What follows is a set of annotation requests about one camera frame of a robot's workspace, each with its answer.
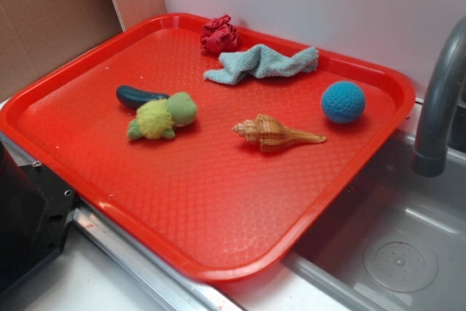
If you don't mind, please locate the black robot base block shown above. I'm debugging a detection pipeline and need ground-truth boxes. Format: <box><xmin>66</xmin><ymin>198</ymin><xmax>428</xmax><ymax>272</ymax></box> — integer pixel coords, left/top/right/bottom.
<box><xmin>1</xmin><ymin>145</ymin><xmax>76</xmax><ymax>299</ymax></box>

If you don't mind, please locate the light blue cloth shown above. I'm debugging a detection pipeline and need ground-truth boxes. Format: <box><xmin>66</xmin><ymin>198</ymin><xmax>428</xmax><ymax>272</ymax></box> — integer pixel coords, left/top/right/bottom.
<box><xmin>204</xmin><ymin>44</ymin><xmax>319</xmax><ymax>85</ymax></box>

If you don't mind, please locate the red plastic tray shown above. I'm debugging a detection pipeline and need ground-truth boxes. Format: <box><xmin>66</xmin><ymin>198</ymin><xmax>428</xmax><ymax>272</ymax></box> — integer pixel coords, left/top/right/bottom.
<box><xmin>1</xmin><ymin>14</ymin><xmax>415</xmax><ymax>282</ymax></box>

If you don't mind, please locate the brown striped conch shell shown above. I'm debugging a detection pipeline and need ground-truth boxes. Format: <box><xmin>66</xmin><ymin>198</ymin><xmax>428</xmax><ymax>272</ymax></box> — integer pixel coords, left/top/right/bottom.
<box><xmin>232</xmin><ymin>114</ymin><xmax>326</xmax><ymax>153</ymax></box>

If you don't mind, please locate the green plush turtle toy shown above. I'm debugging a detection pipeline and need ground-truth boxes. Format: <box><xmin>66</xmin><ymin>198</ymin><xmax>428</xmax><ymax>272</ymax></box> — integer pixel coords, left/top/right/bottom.
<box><xmin>127</xmin><ymin>92</ymin><xmax>198</xmax><ymax>141</ymax></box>

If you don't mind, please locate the crumpled red paper ball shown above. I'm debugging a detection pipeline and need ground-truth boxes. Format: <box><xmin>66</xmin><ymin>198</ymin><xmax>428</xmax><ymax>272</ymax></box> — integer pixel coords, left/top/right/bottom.
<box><xmin>200</xmin><ymin>15</ymin><xmax>241</xmax><ymax>54</ymax></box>

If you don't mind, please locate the dark green toy cucumber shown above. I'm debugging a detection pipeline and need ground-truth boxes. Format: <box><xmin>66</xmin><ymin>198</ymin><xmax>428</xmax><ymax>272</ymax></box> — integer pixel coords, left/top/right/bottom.
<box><xmin>116</xmin><ymin>85</ymin><xmax>170</xmax><ymax>110</ymax></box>

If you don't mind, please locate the blue dimpled ball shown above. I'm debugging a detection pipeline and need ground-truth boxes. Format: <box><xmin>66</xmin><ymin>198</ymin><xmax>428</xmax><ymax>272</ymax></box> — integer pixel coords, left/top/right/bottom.
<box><xmin>320</xmin><ymin>82</ymin><xmax>366</xmax><ymax>124</ymax></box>

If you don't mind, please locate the grey plastic sink basin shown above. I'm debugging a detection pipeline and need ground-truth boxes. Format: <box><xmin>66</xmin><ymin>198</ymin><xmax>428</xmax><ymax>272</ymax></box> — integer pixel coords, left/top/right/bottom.
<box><xmin>218</xmin><ymin>98</ymin><xmax>466</xmax><ymax>311</ymax></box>

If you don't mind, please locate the grey plastic faucet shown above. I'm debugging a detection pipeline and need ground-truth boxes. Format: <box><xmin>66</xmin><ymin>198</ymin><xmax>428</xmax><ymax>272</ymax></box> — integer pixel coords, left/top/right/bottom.
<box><xmin>411</xmin><ymin>18</ymin><xmax>465</xmax><ymax>177</ymax></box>

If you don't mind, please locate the brown cardboard panel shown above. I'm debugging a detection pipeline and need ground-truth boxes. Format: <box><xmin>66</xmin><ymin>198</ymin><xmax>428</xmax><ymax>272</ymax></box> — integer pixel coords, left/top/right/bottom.
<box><xmin>1</xmin><ymin>0</ymin><xmax>122</xmax><ymax>101</ymax></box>

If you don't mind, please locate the silver metal rail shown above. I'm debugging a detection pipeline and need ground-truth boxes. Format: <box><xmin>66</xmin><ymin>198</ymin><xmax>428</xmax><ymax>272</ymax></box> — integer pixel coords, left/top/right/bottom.
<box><xmin>0</xmin><ymin>132</ymin><xmax>241</xmax><ymax>311</ymax></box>

